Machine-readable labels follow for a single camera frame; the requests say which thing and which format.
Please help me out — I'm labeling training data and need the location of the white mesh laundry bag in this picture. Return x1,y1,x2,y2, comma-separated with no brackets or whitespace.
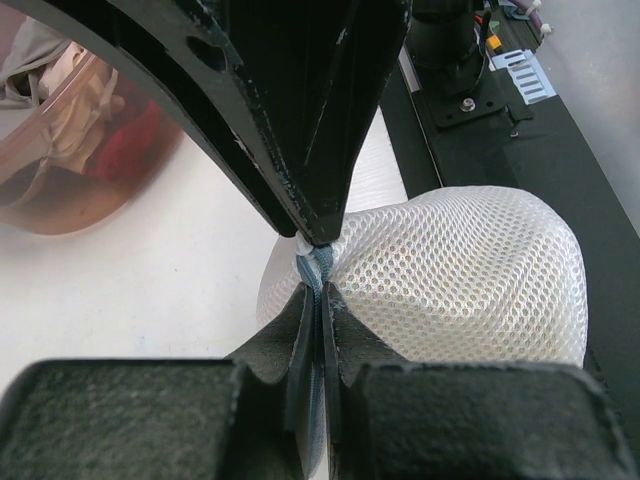
254,185,589,480

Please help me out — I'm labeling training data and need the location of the pink translucent plastic tub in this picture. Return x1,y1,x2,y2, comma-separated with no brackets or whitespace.
1,6,182,235

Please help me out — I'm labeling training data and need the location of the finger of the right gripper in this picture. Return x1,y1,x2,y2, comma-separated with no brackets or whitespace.
201,1,411,245
9,1,306,236

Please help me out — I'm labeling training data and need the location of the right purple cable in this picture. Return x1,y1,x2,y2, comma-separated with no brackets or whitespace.
499,0,556,46

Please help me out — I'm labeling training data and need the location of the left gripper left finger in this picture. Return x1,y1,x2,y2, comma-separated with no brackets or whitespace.
1,285,314,479

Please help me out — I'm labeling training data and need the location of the grey bra in tub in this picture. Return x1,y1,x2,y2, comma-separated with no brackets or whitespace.
1,18,71,110

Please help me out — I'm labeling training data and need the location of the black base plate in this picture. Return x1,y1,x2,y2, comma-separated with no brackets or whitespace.
381,41,639,429

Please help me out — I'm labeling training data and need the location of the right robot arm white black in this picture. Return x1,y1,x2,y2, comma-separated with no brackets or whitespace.
15,1,490,245

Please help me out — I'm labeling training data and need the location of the dark red garment in tub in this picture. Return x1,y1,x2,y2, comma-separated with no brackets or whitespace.
89,101,163,182

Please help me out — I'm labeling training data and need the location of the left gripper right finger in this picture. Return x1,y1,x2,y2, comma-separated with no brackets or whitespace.
321,284,635,479

